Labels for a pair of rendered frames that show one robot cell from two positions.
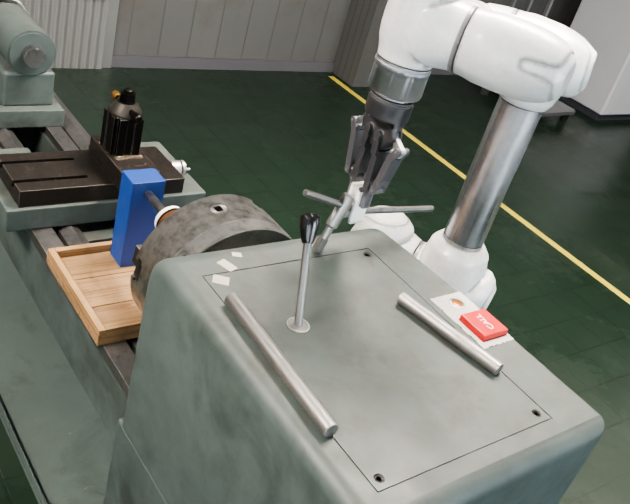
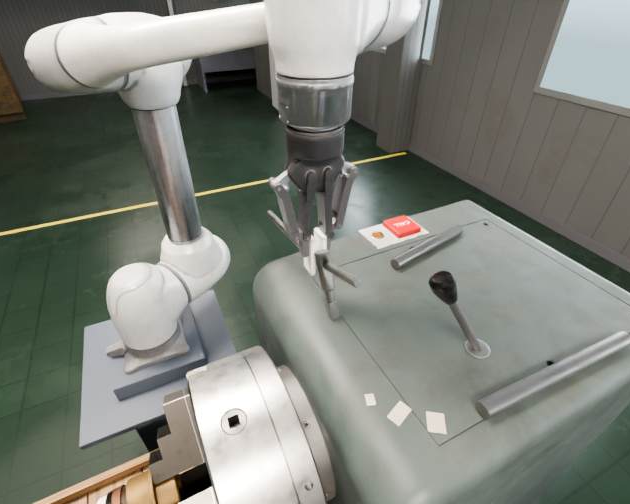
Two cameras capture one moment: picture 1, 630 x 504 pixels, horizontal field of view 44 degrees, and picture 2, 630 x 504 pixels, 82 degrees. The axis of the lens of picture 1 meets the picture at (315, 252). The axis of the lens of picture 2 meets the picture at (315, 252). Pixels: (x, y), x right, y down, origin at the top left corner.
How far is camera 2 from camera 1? 1.16 m
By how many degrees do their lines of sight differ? 59
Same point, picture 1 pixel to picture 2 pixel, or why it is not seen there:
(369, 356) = (487, 300)
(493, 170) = (183, 169)
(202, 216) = (247, 447)
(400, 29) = (353, 18)
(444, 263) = (202, 255)
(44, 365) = not seen: outside the picture
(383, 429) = (577, 305)
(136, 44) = not seen: outside the picture
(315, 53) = not seen: outside the picture
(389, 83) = (347, 103)
